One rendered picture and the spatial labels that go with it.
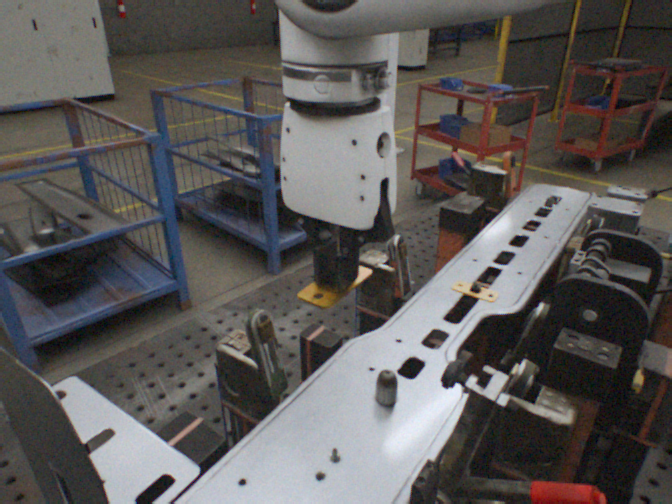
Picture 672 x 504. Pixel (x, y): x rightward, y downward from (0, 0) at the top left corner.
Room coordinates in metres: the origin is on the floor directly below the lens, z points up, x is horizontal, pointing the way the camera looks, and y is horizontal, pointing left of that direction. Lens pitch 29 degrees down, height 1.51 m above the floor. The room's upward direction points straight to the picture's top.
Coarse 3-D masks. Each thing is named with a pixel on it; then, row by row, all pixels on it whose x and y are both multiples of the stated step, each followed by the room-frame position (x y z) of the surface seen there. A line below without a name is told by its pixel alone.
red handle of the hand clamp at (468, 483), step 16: (464, 480) 0.31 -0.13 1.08; (480, 480) 0.31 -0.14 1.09; (496, 480) 0.30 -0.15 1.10; (512, 480) 0.30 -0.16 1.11; (464, 496) 0.30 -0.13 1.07; (480, 496) 0.30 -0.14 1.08; (496, 496) 0.29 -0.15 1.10; (512, 496) 0.28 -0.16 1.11; (528, 496) 0.27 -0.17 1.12; (544, 496) 0.27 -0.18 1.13; (560, 496) 0.26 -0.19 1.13; (576, 496) 0.26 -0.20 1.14; (592, 496) 0.25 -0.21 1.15
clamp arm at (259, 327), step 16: (256, 320) 0.54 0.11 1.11; (272, 320) 0.56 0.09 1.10; (256, 336) 0.53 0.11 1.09; (272, 336) 0.54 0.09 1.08; (256, 352) 0.53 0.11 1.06; (272, 352) 0.54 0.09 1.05; (272, 368) 0.53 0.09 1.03; (272, 384) 0.52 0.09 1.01; (288, 384) 0.54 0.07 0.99; (272, 400) 0.52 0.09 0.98
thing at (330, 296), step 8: (360, 272) 0.43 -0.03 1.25; (368, 272) 0.43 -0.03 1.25; (328, 280) 0.41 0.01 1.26; (360, 280) 0.41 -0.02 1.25; (304, 288) 0.40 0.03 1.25; (312, 288) 0.40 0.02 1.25; (320, 288) 0.40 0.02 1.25; (328, 288) 0.40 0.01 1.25; (352, 288) 0.40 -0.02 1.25; (304, 296) 0.38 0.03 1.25; (312, 296) 0.38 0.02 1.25; (328, 296) 0.38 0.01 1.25; (336, 296) 0.38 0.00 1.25; (344, 296) 0.39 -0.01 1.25; (312, 304) 0.37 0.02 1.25; (320, 304) 0.37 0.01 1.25; (328, 304) 0.37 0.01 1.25
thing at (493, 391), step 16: (448, 368) 0.32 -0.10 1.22; (448, 384) 0.32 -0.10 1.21; (464, 384) 0.32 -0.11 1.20; (480, 384) 0.32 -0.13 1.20; (496, 384) 0.31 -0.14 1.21; (480, 400) 0.30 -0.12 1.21; (496, 400) 0.29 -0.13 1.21; (464, 416) 0.30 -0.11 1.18; (480, 416) 0.29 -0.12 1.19; (464, 432) 0.30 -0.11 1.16; (480, 432) 0.29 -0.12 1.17; (448, 448) 0.31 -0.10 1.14; (464, 448) 0.30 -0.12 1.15; (448, 464) 0.31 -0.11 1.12; (464, 464) 0.30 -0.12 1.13; (448, 480) 0.30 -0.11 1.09; (448, 496) 0.30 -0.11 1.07
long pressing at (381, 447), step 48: (528, 192) 1.31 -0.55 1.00; (576, 192) 1.31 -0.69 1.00; (480, 240) 1.01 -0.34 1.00; (528, 240) 1.01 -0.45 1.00; (432, 288) 0.80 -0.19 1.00; (528, 288) 0.79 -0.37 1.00; (384, 336) 0.65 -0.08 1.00; (336, 384) 0.53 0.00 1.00; (432, 384) 0.53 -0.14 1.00; (288, 432) 0.44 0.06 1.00; (336, 432) 0.44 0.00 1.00; (384, 432) 0.44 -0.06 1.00; (432, 432) 0.44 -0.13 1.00; (288, 480) 0.37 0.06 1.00; (336, 480) 0.37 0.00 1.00; (384, 480) 0.37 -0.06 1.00
